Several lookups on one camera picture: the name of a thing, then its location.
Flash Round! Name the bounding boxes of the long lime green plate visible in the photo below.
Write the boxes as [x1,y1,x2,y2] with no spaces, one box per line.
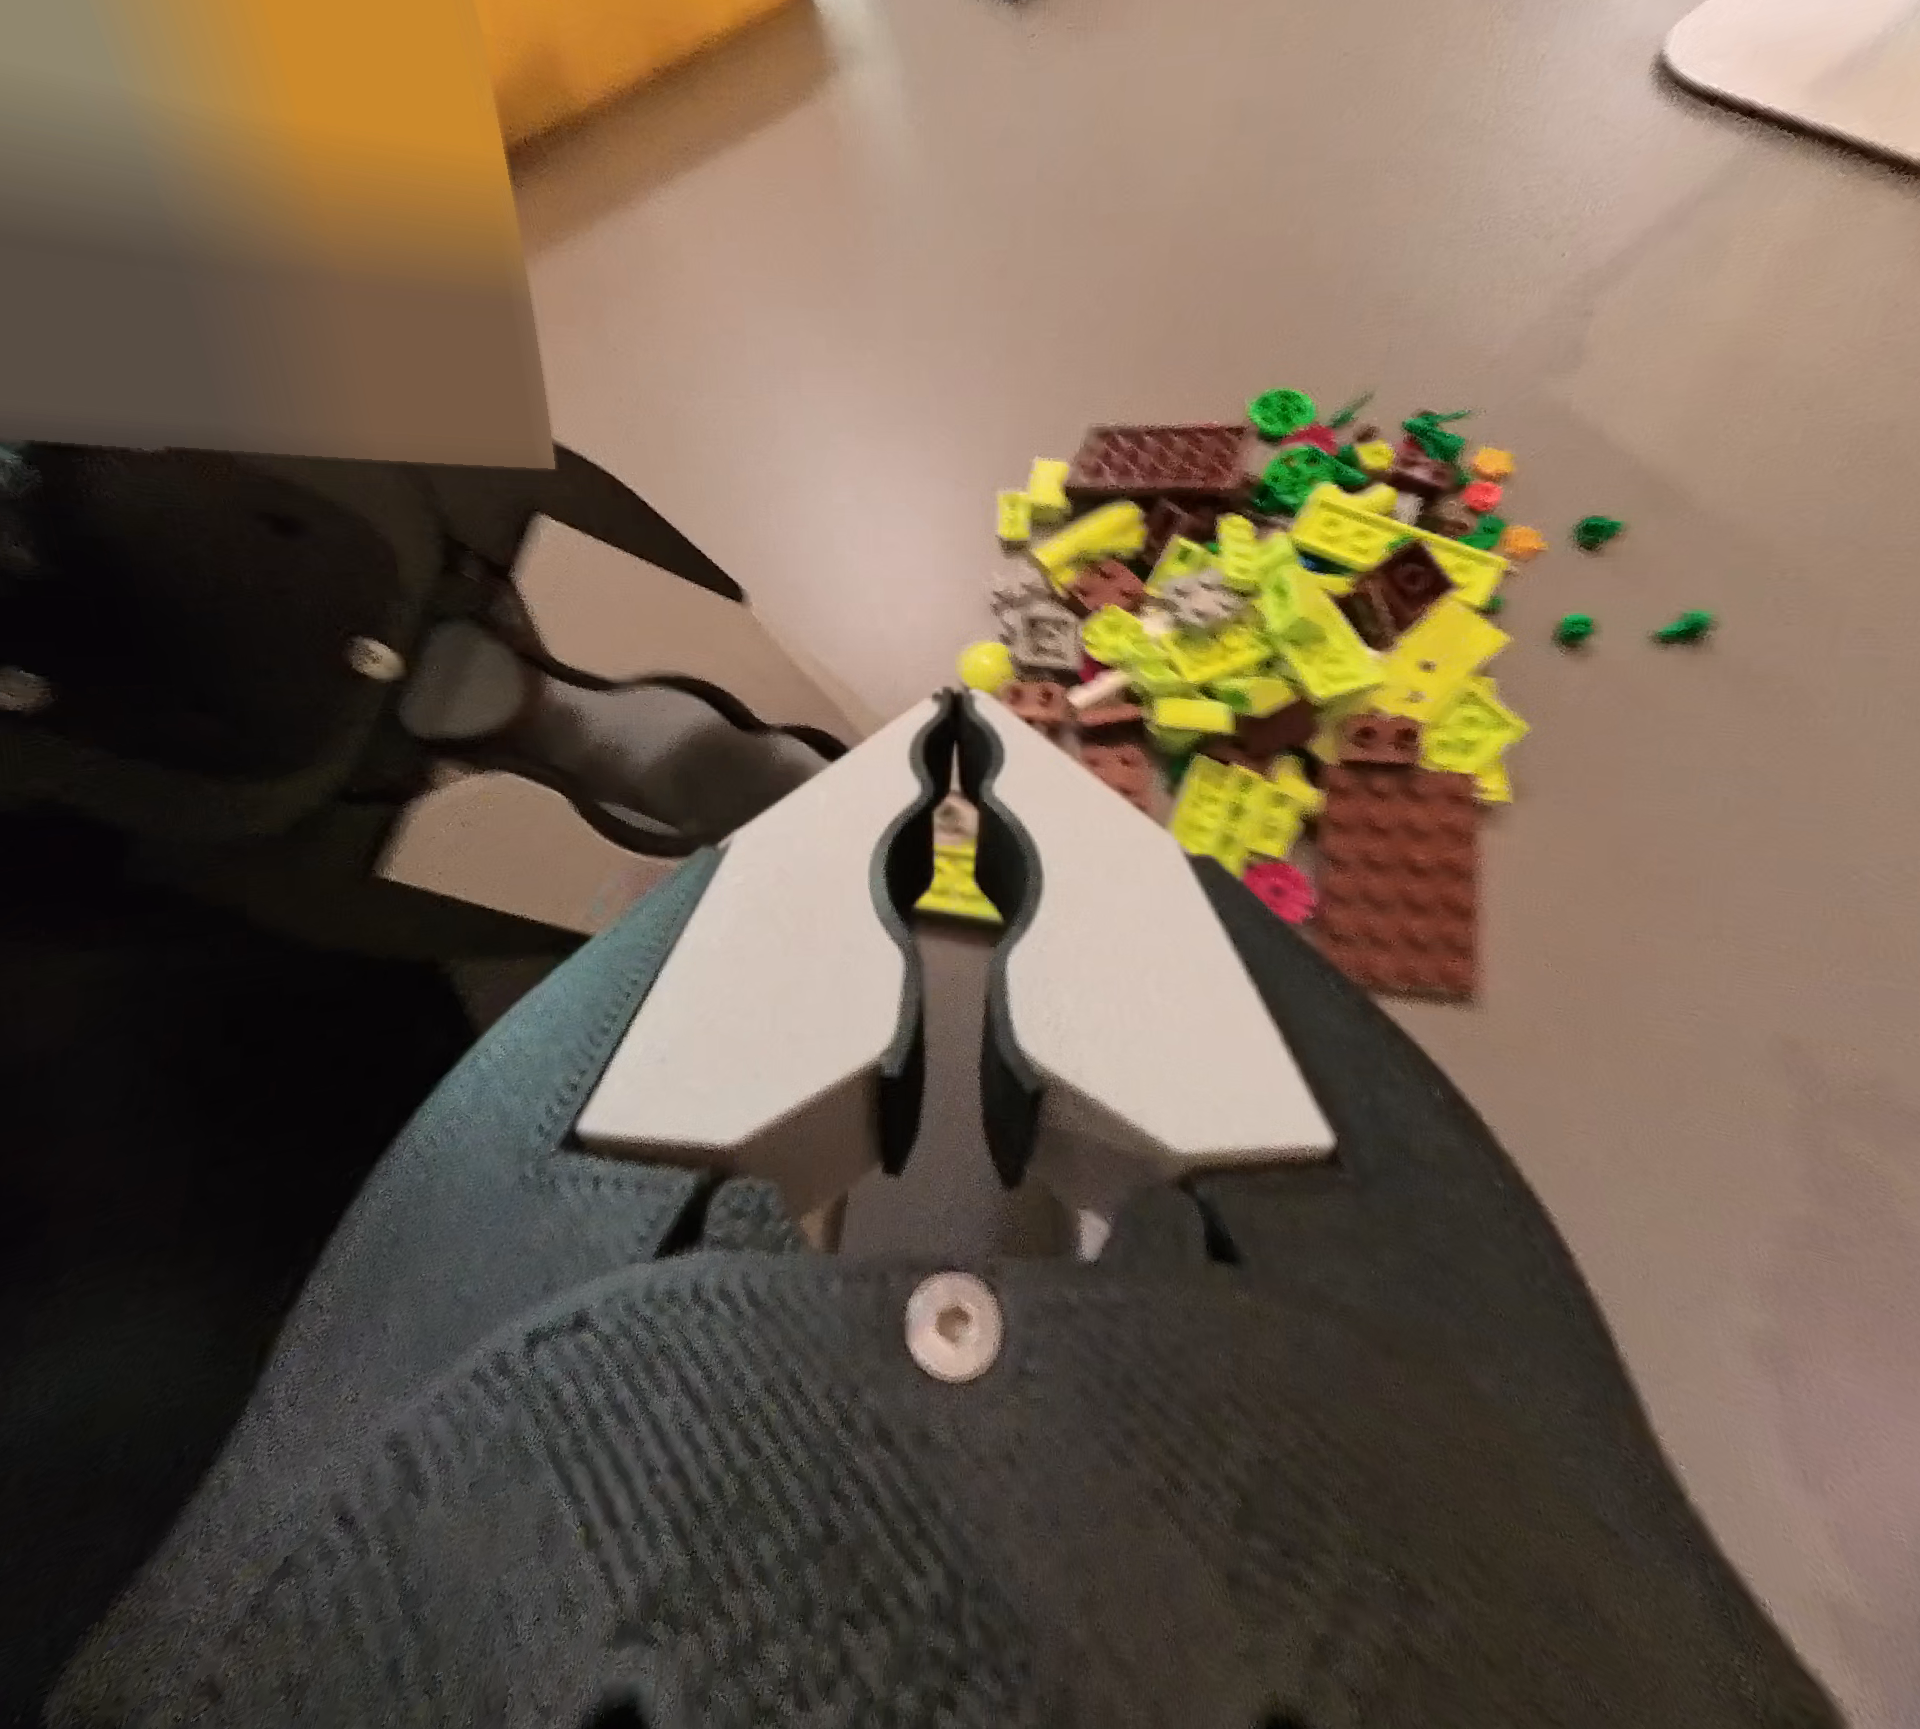
[913,791,1007,923]

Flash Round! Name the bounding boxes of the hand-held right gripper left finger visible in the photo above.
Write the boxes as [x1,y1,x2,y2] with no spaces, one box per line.
[572,687,962,1251]

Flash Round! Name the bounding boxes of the white lamp base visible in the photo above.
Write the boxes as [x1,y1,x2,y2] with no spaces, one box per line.
[1662,0,1920,172]

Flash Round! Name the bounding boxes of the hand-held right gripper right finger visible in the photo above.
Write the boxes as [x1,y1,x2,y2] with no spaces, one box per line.
[954,687,1339,1258]

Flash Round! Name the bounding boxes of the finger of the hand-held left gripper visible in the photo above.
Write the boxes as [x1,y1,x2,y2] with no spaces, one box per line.
[448,511,881,766]
[350,707,844,934]

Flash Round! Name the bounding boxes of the pile of toy bricks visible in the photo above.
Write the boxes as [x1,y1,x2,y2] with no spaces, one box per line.
[961,388,1717,1004]

